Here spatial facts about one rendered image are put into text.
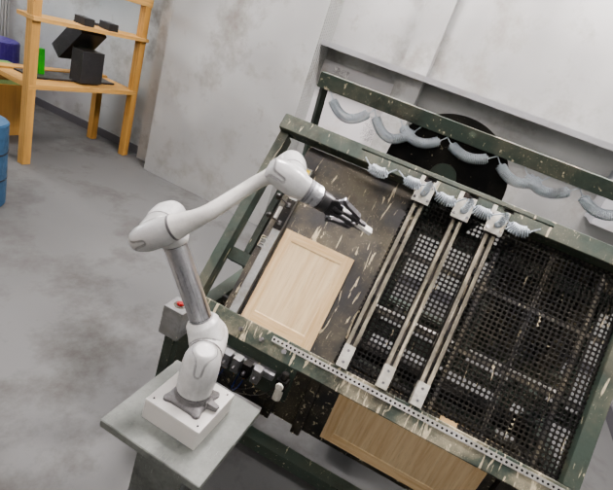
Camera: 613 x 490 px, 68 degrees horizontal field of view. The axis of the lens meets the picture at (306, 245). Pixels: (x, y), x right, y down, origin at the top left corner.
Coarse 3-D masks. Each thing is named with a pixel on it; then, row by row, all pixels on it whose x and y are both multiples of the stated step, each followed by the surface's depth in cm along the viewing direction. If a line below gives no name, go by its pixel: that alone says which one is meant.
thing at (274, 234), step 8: (296, 200) 267; (288, 216) 265; (272, 232) 263; (280, 232) 265; (272, 240) 262; (264, 248) 262; (272, 248) 265; (264, 256) 260; (256, 264) 260; (264, 264) 263; (256, 272) 258; (248, 280) 258; (240, 288) 257; (248, 288) 257; (240, 296) 256; (232, 304) 255; (240, 304) 255
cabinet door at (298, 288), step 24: (288, 240) 263; (312, 240) 262; (288, 264) 260; (312, 264) 258; (336, 264) 257; (264, 288) 258; (288, 288) 257; (312, 288) 255; (336, 288) 253; (264, 312) 255; (288, 312) 253; (312, 312) 252; (288, 336) 249; (312, 336) 248
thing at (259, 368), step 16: (240, 352) 251; (256, 352) 247; (224, 368) 259; (240, 368) 248; (256, 368) 239; (272, 368) 247; (288, 368) 243; (224, 384) 245; (256, 384) 241; (272, 384) 250; (288, 384) 246
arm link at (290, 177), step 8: (272, 160) 155; (280, 160) 154; (288, 160) 161; (296, 160) 162; (272, 168) 153; (280, 168) 152; (288, 168) 153; (296, 168) 155; (304, 168) 161; (272, 176) 153; (280, 176) 153; (288, 176) 153; (296, 176) 153; (304, 176) 155; (272, 184) 156; (280, 184) 154; (288, 184) 153; (296, 184) 154; (304, 184) 155; (288, 192) 156; (296, 192) 155; (304, 192) 156
